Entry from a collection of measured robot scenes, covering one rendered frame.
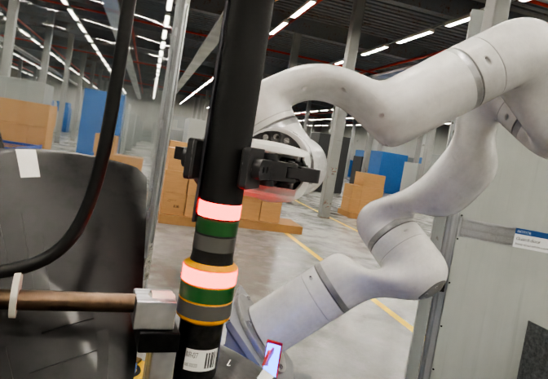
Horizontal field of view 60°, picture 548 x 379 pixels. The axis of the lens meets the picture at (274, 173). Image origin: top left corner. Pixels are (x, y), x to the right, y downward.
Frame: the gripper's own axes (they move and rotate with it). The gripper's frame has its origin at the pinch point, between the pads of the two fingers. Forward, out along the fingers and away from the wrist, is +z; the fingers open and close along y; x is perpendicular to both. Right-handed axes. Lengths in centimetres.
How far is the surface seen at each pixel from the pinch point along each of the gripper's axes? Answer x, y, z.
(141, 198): -5.3, 11.0, -7.9
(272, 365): -30.8, -0.5, -34.4
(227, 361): -26.3, 3.4, -22.5
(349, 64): 232, 120, -1106
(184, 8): 48, 70, -127
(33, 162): -3.0, 18.9, -1.6
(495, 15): 232, -117, -666
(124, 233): -8.1, 9.9, -3.7
